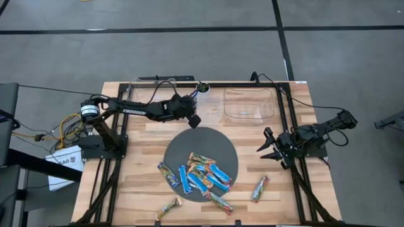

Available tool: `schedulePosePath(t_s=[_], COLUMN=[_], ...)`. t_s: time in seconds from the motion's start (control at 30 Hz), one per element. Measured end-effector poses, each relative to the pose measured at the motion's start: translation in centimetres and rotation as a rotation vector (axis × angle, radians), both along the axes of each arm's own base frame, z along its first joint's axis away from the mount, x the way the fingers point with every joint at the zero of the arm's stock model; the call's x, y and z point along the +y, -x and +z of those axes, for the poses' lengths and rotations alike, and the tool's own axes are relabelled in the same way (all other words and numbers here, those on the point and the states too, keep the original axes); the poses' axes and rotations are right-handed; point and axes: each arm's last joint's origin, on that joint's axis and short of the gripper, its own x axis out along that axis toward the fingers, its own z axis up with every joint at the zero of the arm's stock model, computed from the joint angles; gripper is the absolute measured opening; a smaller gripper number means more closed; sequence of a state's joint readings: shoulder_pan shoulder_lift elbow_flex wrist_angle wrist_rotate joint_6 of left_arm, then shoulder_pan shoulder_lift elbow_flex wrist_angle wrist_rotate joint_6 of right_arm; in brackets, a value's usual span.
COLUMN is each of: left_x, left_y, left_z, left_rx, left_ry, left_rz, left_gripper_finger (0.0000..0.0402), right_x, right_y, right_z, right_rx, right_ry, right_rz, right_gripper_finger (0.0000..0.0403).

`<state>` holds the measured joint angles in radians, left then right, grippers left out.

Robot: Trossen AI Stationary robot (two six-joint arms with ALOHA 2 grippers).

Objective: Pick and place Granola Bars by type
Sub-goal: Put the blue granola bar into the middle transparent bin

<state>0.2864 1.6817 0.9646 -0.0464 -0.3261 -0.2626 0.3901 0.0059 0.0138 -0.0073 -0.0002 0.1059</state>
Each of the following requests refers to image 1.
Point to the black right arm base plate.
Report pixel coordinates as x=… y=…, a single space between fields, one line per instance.
x=318 y=153

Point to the dark grey chair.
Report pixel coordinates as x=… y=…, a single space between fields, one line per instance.
x=8 y=189
x=8 y=101

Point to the orange green granola bar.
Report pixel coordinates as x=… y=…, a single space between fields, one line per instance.
x=202 y=158
x=168 y=208

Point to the round grey woven mat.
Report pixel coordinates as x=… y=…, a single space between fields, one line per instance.
x=202 y=142

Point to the large clear plastic bin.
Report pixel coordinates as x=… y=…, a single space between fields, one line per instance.
x=139 y=94
x=249 y=105

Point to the black power plug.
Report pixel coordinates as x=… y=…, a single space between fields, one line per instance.
x=39 y=137

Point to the grey chair base leg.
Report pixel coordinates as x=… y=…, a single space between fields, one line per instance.
x=391 y=121

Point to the green red granola bar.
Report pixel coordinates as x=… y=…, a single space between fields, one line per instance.
x=260 y=188
x=220 y=203

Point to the black desk beam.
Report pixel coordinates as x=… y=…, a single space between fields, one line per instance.
x=41 y=164

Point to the black aluminium table frame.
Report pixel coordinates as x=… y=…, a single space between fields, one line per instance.
x=221 y=84

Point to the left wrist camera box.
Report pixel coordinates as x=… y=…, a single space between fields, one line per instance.
x=194 y=121

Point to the slim black bar device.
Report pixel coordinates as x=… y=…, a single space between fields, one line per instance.
x=176 y=77

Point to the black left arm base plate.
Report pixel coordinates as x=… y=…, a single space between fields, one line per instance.
x=91 y=151

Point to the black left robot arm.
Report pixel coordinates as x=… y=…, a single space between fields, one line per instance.
x=132 y=111

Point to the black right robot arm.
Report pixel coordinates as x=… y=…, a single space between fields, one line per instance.
x=334 y=124

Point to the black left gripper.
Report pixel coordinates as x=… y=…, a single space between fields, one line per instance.
x=184 y=105

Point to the blue brown granola bar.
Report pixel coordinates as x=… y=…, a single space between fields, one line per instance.
x=202 y=178
x=168 y=174
x=202 y=167

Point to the small plant in white pot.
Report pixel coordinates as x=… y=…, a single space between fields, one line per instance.
x=203 y=88

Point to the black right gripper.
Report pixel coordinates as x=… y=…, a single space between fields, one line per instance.
x=285 y=145

